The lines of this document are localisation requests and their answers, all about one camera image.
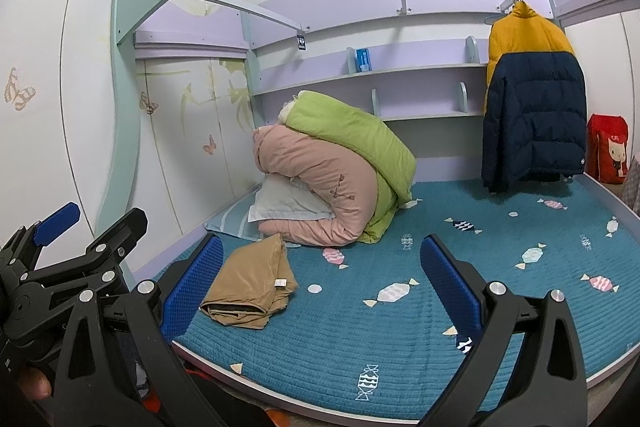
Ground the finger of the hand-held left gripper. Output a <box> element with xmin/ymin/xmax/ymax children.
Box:
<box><xmin>25</xmin><ymin>208</ymin><xmax>149</xmax><ymax>296</ymax></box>
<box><xmin>0</xmin><ymin>202</ymin><xmax>81</xmax><ymax>274</ymax></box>

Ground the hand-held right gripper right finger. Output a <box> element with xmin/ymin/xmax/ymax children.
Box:
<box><xmin>395</xmin><ymin>234</ymin><xmax>603</xmax><ymax>427</ymax></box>

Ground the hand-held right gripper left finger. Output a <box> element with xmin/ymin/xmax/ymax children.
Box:
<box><xmin>52</xmin><ymin>234</ymin><xmax>236</xmax><ymax>427</ymax></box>

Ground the tan jacket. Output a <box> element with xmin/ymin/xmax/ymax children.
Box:
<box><xmin>199</xmin><ymin>234</ymin><xmax>300</xmax><ymax>330</ymax></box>

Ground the person's left hand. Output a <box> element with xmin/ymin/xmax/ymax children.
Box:
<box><xmin>19</xmin><ymin>367</ymin><xmax>54</xmax><ymax>401</ymax></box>

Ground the striped pale blue pillow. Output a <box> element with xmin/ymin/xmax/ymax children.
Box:
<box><xmin>204</xmin><ymin>199</ymin><xmax>266</xmax><ymax>240</ymax></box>

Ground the teal quilted bed mat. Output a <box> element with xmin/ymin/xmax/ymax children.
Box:
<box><xmin>152</xmin><ymin>177</ymin><xmax>640</xmax><ymax>420</ymax></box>

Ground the white pillow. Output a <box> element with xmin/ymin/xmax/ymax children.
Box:
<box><xmin>247</xmin><ymin>174</ymin><xmax>335</xmax><ymax>225</ymax></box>

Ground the pink quilt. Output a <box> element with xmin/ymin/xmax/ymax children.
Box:
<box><xmin>252</xmin><ymin>124</ymin><xmax>381</xmax><ymax>248</ymax></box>

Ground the green quilt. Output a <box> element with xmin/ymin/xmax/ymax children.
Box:
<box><xmin>279</xmin><ymin>90</ymin><xmax>417</xmax><ymax>244</ymax></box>

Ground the yellow and navy puffer jacket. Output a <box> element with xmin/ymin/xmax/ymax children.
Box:
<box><xmin>481</xmin><ymin>1</ymin><xmax>587</xmax><ymax>194</ymax></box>

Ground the red cartoon bag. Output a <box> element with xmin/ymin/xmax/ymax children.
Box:
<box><xmin>586</xmin><ymin>113</ymin><xmax>629</xmax><ymax>184</ymax></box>

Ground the large butterfly wall sticker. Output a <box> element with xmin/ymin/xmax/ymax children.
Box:
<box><xmin>4</xmin><ymin>67</ymin><xmax>37</xmax><ymax>112</ymax></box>

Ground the lilac wall shelf unit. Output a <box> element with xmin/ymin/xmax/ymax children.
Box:
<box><xmin>250</xmin><ymin>36</ymin><xmax>488</xmax><ymax>124</ymax></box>

